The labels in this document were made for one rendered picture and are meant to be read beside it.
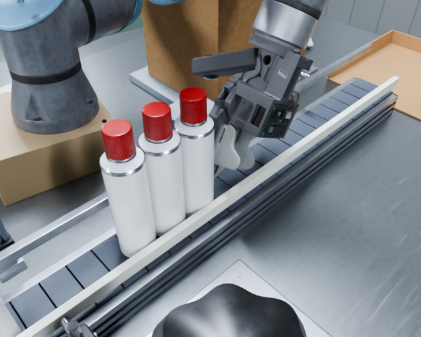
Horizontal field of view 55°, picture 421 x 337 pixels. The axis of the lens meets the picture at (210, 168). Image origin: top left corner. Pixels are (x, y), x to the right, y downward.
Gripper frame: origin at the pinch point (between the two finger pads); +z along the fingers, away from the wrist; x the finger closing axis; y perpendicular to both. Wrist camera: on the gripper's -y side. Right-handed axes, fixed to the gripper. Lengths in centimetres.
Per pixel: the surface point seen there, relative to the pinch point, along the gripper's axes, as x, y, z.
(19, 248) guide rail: -25.1, -2.8, 11.2
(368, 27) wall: 201, -73, -48
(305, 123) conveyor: 25.5, -1.3, -8.4
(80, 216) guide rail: -18.2, -2.7, 7.9
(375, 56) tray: 66, -10, -27
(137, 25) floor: 174, -242, 8
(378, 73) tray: 60, -5, -23
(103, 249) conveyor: -13.1, -2.3, 13.8
